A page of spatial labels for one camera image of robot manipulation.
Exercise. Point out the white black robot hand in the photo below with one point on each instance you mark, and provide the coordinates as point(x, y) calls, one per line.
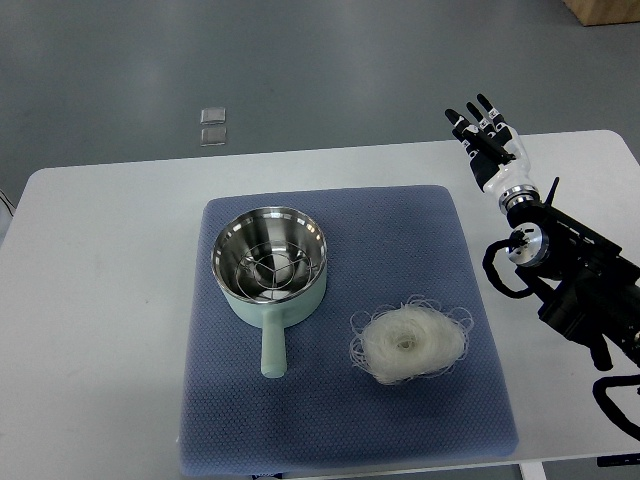
point(497, 156)

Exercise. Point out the white vermicelli nest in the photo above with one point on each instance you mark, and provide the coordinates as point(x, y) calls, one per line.
point(415, 339)

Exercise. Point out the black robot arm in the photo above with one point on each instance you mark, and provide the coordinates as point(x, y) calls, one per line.
point(589, 292)

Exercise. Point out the mint green steel pot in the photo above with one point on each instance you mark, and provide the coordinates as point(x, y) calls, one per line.
point(271, 224)

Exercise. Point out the blue grey mat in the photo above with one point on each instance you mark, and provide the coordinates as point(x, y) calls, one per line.
point(384, 246)

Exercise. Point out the upper grey floor plate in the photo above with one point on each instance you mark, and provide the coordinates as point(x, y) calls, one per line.
point(213, 115)

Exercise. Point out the white table leg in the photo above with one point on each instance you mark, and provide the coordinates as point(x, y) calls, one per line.
point(532, 471)

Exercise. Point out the wire steaming rack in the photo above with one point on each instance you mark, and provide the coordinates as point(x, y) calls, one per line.
point(273, 271)

